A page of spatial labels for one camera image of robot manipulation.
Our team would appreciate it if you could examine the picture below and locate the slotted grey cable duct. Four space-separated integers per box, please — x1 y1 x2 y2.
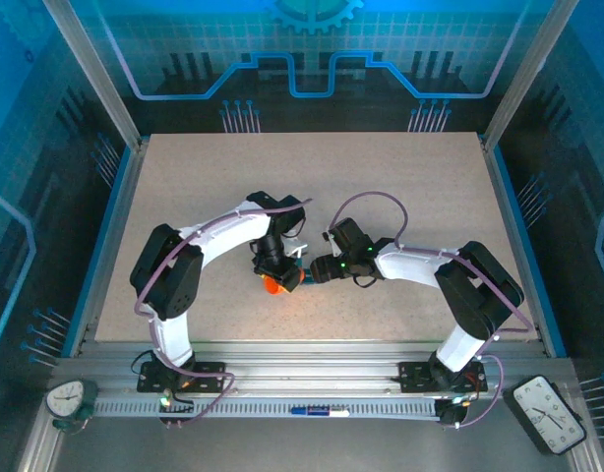
92 396 444 420

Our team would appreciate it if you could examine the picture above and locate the aluminium blue side rail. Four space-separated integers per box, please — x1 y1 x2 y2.
60 137 151 358
478 132 569 360

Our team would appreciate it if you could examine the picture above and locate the blue white marker pen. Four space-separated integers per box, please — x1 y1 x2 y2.
289 405 351 419

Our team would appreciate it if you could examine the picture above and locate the black rectangular alarm clock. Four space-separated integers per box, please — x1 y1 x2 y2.
503 374 587 456

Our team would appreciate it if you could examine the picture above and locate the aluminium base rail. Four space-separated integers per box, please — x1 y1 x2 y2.
55 341 574 399

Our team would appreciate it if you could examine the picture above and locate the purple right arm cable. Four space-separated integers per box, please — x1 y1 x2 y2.
329 190 535 430

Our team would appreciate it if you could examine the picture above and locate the round green alarm clock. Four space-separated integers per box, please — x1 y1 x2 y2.
44 378 100 434

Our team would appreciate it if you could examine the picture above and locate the aluminium frame post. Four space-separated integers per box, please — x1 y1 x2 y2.
481 0 586 148
43 0 151 148

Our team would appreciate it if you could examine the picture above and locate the orange pill bottle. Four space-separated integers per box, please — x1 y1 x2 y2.
260 274 291 297

